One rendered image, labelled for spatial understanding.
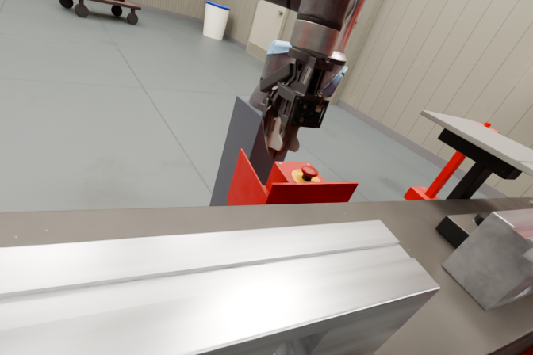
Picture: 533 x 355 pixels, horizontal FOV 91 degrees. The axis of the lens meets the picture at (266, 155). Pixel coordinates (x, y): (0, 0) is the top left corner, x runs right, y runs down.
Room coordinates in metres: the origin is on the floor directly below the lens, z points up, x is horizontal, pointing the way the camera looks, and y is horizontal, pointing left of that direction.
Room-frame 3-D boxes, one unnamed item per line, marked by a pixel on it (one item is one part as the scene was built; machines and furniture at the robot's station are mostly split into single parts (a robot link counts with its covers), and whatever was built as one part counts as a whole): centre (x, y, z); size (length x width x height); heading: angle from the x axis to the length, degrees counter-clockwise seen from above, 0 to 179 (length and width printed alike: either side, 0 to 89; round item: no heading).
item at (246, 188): (0.49, -0.07, 0.75); 0.20 x 0.16 x 0.18; 122
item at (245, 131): (0.94, 0.05, 0.39); 0.18 x 0.18 x 0.78; 44
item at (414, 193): (2.03, -1.43, 0.42); 0.25 x 0.20 x 0.83; 30
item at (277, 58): (0.94, 0.04, 0.94); 0.13 x 0.12 x 0.14; 81
